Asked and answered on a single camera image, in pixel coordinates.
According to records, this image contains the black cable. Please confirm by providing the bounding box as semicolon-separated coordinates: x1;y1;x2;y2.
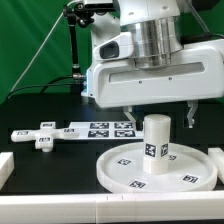
7;75;84;100

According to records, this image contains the white barrier block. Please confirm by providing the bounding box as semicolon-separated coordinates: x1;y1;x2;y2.
0;152;14;190
208;148;224;184

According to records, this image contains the white cross-shaped table base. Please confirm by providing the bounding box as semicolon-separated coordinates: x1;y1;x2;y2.
11;121;79;152

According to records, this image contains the white round table top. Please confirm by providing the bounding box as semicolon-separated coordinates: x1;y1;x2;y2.
96;142;217;193

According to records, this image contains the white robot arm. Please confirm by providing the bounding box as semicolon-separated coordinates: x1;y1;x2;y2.
82;0;224;126

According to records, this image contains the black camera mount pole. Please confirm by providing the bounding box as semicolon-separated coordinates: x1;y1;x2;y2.
63;3;94;76

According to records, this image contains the white left barrier block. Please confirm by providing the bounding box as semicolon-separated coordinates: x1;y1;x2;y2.
0;152;14;190

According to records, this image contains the white right barrier block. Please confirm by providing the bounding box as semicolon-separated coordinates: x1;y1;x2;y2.
208;148;224;184

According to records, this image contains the white marker board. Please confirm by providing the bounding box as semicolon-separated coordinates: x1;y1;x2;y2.
69;121;143;140

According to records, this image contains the white cable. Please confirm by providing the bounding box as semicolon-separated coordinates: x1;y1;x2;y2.
9;0;79;94

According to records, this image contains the white front barrier rail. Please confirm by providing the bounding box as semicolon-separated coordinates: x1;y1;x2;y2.
0;191;224;224

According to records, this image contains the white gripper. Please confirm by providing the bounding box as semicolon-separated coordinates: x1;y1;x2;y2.
89;42;224;128

